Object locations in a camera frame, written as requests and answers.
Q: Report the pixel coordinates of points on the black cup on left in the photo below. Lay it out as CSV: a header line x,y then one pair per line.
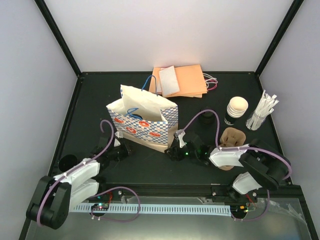
x,y
67,162

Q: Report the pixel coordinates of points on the stack of black lids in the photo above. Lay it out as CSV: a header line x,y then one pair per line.
x,y
207,117

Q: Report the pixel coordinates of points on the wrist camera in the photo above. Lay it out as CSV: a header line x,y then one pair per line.
x,y
118,139
179,135

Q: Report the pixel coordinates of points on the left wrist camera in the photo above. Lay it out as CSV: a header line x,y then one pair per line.
x,y
118,139

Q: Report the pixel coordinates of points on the brown cardboard cup carrier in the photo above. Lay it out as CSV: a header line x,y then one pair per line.
x,y
232,137

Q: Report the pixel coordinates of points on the blue checkered paper bag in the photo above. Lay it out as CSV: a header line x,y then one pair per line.
x,y
160,117

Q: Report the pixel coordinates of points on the stack of orange paper bags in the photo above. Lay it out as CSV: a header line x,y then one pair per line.
x,y
192,82

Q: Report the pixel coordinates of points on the white slotted cable duct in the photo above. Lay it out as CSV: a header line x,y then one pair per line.
x,y
157,209

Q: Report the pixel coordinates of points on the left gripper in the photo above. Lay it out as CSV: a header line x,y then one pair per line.
x,y
127,152

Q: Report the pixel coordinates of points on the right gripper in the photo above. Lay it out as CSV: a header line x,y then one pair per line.
x,y
174,151

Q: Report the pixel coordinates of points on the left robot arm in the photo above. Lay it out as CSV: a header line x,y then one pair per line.
x,y
55,196

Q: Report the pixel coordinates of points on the stack of paper cups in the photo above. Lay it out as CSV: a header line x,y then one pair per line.
x,y
236,108

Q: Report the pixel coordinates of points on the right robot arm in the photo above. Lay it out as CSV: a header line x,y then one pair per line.
x,y
264,168

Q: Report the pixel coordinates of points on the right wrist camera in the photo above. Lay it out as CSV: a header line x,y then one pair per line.
x,y
179,135

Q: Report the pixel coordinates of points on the jar of straws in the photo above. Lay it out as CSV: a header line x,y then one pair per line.
x,y
263,109

